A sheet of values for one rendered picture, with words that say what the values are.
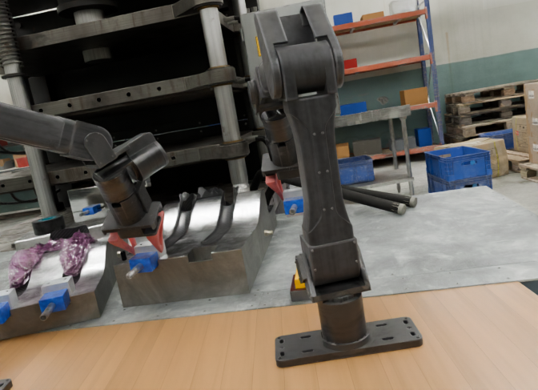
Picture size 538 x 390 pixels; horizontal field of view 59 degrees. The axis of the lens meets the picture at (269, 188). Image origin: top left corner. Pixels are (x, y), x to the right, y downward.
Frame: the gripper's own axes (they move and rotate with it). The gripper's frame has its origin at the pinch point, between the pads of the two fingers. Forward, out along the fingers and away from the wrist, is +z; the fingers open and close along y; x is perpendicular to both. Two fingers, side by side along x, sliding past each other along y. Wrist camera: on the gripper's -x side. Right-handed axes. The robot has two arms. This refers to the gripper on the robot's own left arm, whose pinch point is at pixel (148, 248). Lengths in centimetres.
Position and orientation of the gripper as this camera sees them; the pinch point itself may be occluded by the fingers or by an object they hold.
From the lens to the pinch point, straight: 97.0
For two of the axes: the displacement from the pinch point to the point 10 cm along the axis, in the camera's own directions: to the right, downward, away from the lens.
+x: -0.4, 6.4, -7.7
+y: -9.8, 1.2, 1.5
